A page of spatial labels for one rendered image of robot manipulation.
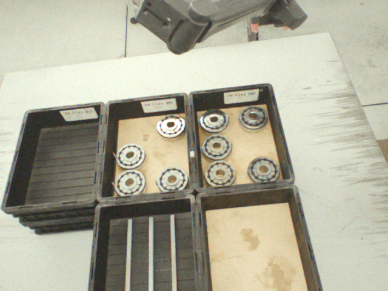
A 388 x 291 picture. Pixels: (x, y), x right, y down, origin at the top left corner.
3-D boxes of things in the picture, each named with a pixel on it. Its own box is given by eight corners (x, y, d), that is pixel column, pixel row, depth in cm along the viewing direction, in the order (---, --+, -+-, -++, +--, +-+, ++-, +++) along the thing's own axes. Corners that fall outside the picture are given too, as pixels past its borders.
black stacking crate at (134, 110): (115, 120, 139) (106, 102, 129) (190, 112, 137) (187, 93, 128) (108, 217, 117) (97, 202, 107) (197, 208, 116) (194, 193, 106)
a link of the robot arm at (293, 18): (268, -21, 94) (248, 5, 100) (294, 11, 92) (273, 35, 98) (290, -20, 102) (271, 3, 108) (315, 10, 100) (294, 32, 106)
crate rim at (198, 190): (188, 96, 129) (187, 91, 127) (271, 86, 128) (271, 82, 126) (196, 196, 107) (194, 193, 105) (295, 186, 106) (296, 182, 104)
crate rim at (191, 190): (107, 105, 131) (105, 100, 129) (188, 96, 129) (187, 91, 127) (98, 205, 109) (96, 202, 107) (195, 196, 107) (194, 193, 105)
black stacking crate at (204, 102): (191, 112, 137) (188, 93, 128) (268, 103, 136) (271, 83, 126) (199, 208, 116) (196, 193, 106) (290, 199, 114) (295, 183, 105)
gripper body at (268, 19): (290, 24, 112) (296, 11, 105) (258, 28, 112) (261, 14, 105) (288, 6, 113) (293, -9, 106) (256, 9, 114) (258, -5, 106)
